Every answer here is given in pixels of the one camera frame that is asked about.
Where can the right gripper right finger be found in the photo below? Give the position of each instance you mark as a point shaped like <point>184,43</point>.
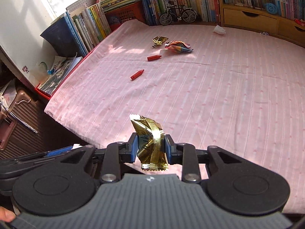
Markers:
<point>184,154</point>

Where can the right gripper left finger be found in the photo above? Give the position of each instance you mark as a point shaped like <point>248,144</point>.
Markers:
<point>116,154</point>

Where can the gold foil wrapper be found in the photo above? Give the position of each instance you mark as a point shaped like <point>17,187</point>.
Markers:
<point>151,143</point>
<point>159,40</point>

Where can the left hand with blue tape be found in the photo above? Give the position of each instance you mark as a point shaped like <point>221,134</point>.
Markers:
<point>6,215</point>

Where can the brown ribbed suitcase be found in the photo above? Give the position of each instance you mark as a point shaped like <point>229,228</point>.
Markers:
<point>26,128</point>

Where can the pink striped tablecloth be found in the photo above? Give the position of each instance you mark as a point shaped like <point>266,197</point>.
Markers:
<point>242,91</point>

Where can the flat magazine stack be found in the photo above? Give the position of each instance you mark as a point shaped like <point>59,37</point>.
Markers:
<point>61,67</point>

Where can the folded macaron snack wrapper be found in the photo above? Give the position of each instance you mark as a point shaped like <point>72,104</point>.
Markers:
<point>178,46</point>

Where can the dark blue folder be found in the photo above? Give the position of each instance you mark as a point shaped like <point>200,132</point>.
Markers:
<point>64,38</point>

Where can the crumpled white tissue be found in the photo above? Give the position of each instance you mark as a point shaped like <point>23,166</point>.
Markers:
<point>219,30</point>

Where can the red plastic crate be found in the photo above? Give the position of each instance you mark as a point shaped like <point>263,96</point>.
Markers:
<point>118,16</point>

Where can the black miniature bicycle model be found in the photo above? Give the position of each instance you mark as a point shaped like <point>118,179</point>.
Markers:
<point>176,13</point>

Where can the small white patterned clip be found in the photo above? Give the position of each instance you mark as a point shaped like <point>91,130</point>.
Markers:
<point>264,33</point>

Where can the wooden drawer organizer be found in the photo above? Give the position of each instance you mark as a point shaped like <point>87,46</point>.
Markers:
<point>239,16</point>

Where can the blue yarn ball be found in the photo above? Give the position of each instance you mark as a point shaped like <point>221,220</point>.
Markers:
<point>271,8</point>

